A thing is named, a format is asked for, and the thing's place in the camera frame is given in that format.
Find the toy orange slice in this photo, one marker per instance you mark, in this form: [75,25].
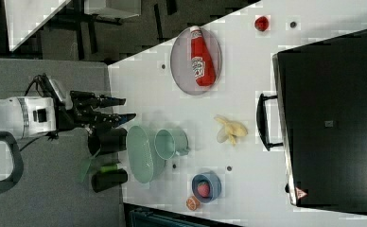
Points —
[192,203]

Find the green oval colander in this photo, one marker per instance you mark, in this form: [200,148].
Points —
[145,163]

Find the toy strawberry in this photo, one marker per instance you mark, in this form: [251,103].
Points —
[203,189]

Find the black toaster oven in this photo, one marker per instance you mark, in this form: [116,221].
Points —
[321,92]

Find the white side table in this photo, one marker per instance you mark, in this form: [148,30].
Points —
[25,17]

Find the blue bowl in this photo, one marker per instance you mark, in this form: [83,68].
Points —
[213,180]

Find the peeled yellow toy banana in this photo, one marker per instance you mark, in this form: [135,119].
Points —
[230,130]

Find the red ketchup bottle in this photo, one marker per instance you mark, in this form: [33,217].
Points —
[201,60]

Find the black cylinder upper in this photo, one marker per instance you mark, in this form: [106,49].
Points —
[109,142]

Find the black cylinder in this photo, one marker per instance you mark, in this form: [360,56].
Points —
[105,180]
[109,142]

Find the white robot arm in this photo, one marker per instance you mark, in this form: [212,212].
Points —
[33,116]

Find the grey round plate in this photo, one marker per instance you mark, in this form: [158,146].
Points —
[180,61]

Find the green plastic utensil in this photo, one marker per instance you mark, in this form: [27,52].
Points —
[86,164]

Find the green mug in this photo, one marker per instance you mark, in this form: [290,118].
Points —
[171,143]

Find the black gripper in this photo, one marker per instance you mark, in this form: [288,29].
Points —
[74,114]

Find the black cylinder lower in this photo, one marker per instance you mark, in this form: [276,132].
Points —
[105,180]

